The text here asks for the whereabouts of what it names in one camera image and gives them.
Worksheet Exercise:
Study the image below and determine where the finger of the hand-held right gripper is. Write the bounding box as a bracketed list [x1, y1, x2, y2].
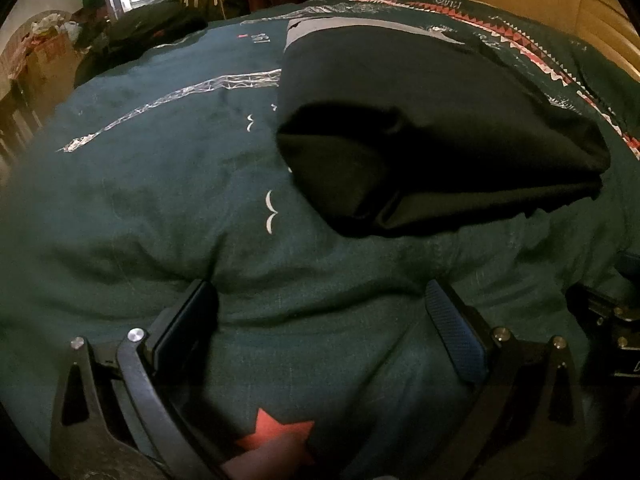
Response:
[565, 283, 640, 328]

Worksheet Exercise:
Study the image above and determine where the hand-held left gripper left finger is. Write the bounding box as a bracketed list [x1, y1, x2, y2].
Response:
[50, 280, 222, 480]

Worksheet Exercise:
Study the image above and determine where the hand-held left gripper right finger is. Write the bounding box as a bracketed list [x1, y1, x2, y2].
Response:
[424, 280, 587, 480]

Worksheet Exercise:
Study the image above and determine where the black coat with grey lining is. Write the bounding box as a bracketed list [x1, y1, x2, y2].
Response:
[276, 16, 612, 239]

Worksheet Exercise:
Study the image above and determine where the green printed blanket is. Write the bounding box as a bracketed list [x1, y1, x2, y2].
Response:
[0, 0, 640, 480]

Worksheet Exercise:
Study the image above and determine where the dark wooden side table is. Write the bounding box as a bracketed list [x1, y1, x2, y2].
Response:
[0, 80, 44, 162]

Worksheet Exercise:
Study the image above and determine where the black backpack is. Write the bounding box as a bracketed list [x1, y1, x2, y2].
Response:
[74, 0, 209, 87]

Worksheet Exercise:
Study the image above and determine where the wooden headboard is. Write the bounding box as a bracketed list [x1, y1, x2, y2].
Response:
[465, 0, 640, 82]

